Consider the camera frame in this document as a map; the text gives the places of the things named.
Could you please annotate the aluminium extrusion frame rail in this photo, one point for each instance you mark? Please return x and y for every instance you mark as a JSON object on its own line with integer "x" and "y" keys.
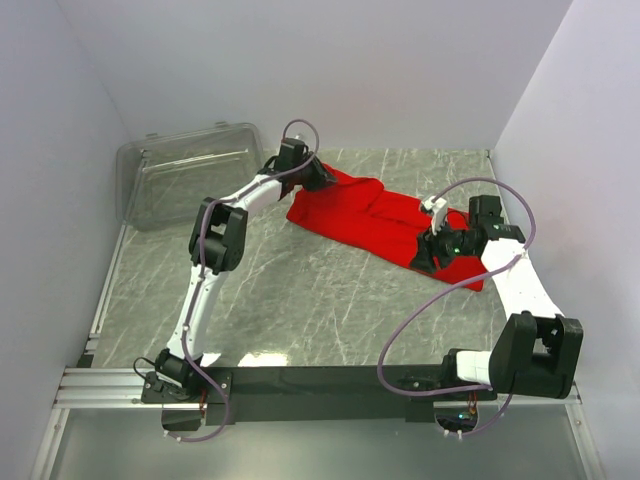
{"x": 122, "y": 389}

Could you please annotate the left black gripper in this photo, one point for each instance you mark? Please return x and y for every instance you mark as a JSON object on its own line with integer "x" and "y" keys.
{"x": 322, "y": 175}

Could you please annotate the clear plastic storage bin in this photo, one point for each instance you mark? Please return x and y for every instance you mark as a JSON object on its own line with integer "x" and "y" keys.
{"x": 161, "y": 180}

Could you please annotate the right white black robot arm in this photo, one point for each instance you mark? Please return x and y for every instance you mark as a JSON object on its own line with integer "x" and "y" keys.
{"x": 538, "y": 350}

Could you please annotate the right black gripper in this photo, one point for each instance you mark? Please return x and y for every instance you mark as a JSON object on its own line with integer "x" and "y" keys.
{"x": 433, "y": 243}

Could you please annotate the right aluminium side rail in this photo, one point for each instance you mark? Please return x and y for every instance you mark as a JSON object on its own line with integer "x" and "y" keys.
{"x": 585, "y": 443}

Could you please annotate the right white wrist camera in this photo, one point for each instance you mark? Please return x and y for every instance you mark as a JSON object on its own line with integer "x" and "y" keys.
{"x": 437, "y": 209}

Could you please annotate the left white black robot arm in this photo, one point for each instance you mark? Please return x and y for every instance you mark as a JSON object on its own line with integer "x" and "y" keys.
{"x": 217, "y": 246}

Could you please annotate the red t shirt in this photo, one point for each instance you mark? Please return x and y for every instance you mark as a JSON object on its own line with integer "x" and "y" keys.
{"x": 362, "y": 213}

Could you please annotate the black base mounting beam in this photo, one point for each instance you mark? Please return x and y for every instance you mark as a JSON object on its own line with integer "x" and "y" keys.
{"x": 287, "y": 393}

